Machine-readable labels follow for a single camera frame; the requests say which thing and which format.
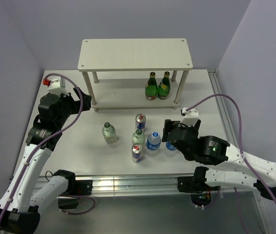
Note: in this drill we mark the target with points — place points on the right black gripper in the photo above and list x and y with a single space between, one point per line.
169 124

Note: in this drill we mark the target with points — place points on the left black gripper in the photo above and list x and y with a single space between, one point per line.
76 104

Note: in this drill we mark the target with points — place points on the Pocari Sweat bottle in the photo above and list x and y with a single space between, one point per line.
153 144
170 150

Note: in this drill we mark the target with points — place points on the Red Bull can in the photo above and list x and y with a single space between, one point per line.
137 152
140 122

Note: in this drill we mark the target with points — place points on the clear glass bottle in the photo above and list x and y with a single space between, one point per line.
109 133
138 137

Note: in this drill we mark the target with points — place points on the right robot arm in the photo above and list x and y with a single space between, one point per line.
221 164

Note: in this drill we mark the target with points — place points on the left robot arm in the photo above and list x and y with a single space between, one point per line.
20 207

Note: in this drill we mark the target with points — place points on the white two-tier shelf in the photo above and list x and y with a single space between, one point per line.
116 71

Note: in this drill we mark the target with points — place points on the right green glass bottle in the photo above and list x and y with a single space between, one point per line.
164 86

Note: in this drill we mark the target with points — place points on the green glass bottle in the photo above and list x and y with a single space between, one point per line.
164 86
151 87

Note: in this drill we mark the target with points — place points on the left green glass bottle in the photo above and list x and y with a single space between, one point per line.
151 87

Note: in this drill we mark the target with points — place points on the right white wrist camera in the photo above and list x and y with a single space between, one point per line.
190 117

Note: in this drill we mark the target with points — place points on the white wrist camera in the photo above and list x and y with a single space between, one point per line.
190 117
56 85

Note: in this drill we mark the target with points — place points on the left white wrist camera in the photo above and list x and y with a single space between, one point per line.
56 85

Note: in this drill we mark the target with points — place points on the aluminium side rail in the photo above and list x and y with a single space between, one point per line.
225 118

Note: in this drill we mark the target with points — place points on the aluminium front rail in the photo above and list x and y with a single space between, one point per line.
136 185

